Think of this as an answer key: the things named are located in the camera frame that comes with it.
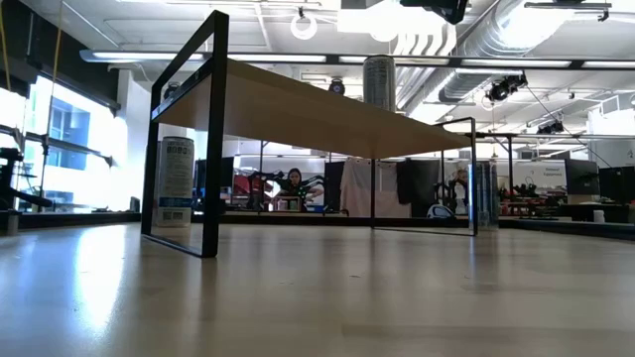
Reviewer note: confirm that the black monitor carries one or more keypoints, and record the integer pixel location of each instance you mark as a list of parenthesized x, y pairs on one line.
[(581, 176), (226, 173), (617, 183)]

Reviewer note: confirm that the long ceiling light bar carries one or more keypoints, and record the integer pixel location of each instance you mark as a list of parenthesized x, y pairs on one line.
[(278, 58)]

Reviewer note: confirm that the white beverage can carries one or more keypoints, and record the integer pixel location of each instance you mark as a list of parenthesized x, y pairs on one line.
[(379, 82)]

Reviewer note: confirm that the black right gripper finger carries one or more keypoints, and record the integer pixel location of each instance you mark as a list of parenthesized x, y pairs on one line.
[(441, 7)]

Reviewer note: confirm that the seated person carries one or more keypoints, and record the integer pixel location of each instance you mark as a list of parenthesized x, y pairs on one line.
[(294, 188)]

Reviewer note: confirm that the narrow black cloth panel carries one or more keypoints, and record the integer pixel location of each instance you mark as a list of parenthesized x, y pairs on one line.
[(333, 186)]

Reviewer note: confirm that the white banner with text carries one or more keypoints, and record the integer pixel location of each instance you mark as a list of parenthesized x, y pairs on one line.
[(531, 171)]

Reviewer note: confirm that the wide black hanging cloth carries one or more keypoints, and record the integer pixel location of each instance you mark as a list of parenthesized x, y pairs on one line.
[(419, 181)]

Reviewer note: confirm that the silver beverage can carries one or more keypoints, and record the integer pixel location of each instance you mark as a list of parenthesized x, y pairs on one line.
[(488, 193)]

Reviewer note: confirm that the red and black equipment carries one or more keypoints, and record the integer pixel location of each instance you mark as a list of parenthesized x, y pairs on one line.
[(243, 186)]

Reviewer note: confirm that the silver ventilation duct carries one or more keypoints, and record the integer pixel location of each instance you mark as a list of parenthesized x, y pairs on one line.
[(496, 35)]

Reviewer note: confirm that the white cup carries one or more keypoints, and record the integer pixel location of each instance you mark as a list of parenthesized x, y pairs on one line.
[(598, 216)]

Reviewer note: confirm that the grey block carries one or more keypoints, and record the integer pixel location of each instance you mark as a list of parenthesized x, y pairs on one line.
[(7, 223)]

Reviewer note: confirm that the white can with blue band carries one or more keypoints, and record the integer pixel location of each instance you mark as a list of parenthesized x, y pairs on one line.
[(176, 173)]

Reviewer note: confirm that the black articulated equipment stand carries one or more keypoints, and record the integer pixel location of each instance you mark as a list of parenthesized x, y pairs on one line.
[(7, 173)]

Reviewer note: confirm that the white hanging cloth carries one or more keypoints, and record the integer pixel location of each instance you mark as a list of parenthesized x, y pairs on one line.
[(357, 188)]

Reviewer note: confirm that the black window beam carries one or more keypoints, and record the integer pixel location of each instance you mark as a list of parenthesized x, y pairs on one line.
[(64, 144)]

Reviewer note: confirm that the wooden shelf with black frame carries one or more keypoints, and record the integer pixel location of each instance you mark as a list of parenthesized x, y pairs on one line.
[(297, 114)]

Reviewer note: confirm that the white and blue helmet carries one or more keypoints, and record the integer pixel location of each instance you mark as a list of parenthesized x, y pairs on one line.
[(440, 212)]

